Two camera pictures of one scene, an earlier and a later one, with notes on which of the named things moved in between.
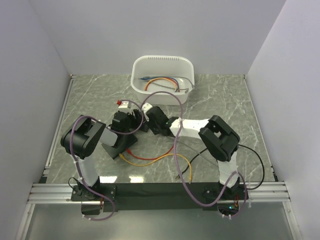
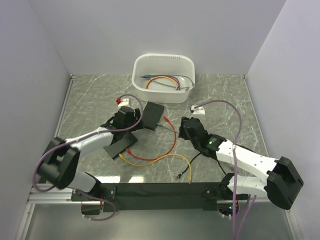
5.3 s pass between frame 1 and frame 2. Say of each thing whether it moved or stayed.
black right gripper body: moved
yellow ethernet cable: stayed
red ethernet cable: stayed
